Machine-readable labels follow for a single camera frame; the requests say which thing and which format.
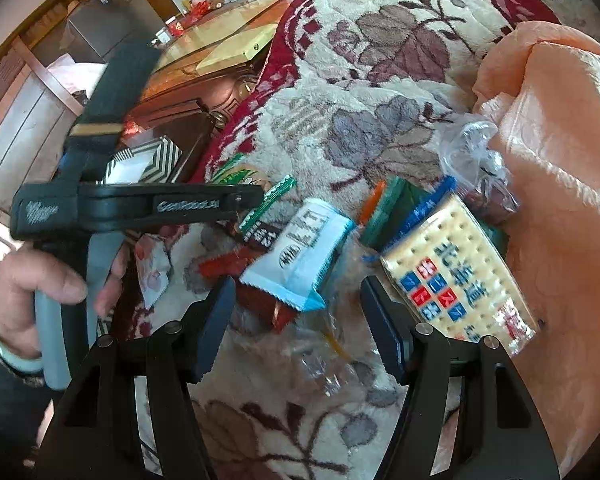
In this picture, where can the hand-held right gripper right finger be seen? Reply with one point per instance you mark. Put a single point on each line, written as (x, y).
(384, 327)

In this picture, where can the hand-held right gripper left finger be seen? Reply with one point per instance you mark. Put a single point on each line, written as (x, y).
(216, 327)

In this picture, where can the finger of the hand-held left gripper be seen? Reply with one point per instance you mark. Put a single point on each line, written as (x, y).
(180, 205)

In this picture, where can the clear soda cracker packet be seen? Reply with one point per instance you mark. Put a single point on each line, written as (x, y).
(455, 270)

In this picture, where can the white and blue snack packet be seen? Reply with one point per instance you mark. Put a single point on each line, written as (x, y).
(300, 255)

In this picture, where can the person's left forearm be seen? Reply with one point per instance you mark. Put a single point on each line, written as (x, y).
(5, 410)

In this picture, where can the person's left hand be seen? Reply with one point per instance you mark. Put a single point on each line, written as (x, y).
(17, 290)

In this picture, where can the dark red snack packet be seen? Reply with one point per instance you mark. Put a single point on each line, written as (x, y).
(260, 304)

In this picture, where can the black and white striped box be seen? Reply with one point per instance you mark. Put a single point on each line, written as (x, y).
(162, 155)

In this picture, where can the orange-red candy wrapper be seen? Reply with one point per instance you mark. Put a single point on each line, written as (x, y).
(220, 265)

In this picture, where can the green label snack packet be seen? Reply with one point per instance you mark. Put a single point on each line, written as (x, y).
(237, 175)

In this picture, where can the pink floral candy packet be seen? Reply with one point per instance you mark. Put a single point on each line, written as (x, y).
(152, 270)

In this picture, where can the clear plastic wrapper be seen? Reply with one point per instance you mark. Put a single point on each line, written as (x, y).
(320, 370)

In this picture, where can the brown packet with green end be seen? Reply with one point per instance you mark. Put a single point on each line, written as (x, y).
(262, 234)

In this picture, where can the wooden cabinet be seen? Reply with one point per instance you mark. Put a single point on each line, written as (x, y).
(25, 110)

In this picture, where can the dark green snack packet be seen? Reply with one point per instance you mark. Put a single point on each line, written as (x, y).
(397, 205)

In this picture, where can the orange cracker packet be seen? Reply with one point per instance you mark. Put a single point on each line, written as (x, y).
(372, 202)

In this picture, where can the wooden table with glass top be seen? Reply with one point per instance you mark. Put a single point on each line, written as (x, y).
(190, 75)

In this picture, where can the pink plastic bag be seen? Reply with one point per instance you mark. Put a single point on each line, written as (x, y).
(75, 75)

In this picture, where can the pale green bangle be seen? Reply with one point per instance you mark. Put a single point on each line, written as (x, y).
(10, 357)

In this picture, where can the flat yellow box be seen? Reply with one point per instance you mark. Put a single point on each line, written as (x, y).
(235, 47)

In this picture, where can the silver refrigerator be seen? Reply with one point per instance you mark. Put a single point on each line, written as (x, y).
(100, 25)

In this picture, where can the clear bag of dates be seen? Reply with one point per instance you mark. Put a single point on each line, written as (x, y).
(480, 160)

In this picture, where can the red plush doll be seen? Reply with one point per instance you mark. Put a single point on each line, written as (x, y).
(200, 2)

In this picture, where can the peach cloth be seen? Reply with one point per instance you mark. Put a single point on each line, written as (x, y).
(570, 210)

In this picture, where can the floral plush blanket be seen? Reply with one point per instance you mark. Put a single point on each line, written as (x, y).
(380, 60)

